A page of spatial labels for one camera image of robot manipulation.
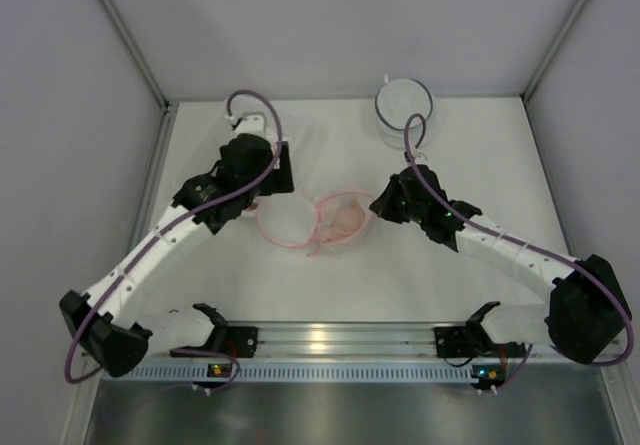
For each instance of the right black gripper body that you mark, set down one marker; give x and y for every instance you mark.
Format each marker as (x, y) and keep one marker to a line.
(387, 200)

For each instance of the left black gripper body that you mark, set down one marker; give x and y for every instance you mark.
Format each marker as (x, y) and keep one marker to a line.
(279, 168)

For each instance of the pink-trimmed mesh laundry bag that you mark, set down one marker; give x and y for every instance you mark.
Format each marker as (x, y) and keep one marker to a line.
(296, 222)

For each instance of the blue-trimmed mesh laundry bag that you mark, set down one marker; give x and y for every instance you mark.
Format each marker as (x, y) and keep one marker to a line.
(395, 102)

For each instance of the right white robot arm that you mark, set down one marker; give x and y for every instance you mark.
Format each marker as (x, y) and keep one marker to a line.
(580, 308)

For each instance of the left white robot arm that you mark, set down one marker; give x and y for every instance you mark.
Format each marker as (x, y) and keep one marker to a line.
(107, 320)

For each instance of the white perforated plastic basket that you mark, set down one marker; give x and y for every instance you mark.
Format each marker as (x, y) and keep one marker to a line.
(294, 129)

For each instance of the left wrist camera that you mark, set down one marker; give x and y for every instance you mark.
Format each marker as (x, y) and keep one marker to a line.
(255, 123)

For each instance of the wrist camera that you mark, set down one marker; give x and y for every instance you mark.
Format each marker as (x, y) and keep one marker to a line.
(255, 123)
(417, 158)

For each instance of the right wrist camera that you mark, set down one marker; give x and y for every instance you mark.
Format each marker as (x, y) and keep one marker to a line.
(417, 158)

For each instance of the left aluminium frame post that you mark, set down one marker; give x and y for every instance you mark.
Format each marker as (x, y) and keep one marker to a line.
(133, 50)

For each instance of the aluminium frame post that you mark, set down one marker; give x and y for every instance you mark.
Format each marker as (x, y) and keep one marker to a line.
(133, 50)
(553, 50)

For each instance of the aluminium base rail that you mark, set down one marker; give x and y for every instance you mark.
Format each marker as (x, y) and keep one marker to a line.
(335, 340)

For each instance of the grey slotted cable duct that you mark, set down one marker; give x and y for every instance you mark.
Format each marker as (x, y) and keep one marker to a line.
(341, 372)

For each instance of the right aluminium frame post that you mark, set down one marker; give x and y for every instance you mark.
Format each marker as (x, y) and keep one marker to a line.
(553, 50)

